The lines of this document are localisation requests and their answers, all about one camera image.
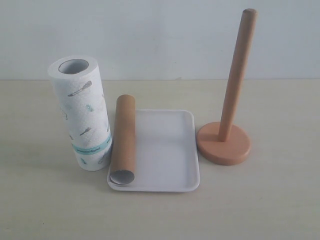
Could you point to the brown cardboard tube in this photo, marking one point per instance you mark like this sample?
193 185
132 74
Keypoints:
123 158

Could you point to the printed white paper towel roll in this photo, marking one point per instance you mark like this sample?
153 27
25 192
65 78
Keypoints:
77 84

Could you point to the wooden paper towel holder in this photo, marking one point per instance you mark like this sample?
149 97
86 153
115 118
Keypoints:
223 142

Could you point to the white rectangular plastic tray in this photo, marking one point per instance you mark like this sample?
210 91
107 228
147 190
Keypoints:
166 153

